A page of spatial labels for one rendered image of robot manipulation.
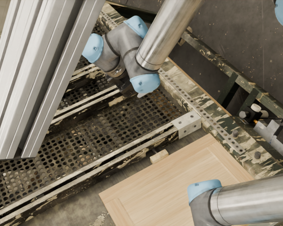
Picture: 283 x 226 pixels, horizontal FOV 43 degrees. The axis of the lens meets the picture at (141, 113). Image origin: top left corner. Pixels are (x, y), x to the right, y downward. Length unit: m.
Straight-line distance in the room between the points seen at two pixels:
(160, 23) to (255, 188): 0.41
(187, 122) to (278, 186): 1.06
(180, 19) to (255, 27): 1.88
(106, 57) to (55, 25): 0.73
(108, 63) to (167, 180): 0.65
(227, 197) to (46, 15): 0.49
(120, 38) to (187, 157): 0.74
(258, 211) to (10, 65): 0.45
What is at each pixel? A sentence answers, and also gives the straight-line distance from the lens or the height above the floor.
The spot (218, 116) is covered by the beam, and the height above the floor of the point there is 0.84.
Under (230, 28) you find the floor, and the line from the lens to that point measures 2.79.
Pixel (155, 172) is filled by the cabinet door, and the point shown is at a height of 1.16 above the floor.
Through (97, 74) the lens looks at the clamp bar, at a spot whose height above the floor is 1.11.
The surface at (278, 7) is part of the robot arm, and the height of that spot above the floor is 1.27.
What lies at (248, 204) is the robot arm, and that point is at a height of 1.63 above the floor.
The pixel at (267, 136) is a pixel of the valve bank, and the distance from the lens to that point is 1.67.
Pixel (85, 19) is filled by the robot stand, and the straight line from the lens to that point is 0.32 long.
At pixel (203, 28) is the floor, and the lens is 2.97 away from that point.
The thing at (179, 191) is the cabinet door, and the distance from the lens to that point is 1.49.
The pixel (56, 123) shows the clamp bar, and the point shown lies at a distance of 1.78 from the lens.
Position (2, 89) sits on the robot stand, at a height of 2.03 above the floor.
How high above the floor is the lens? 2.15
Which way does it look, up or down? 38 degrees down
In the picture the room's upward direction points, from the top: 89 degrees counter-clockwise
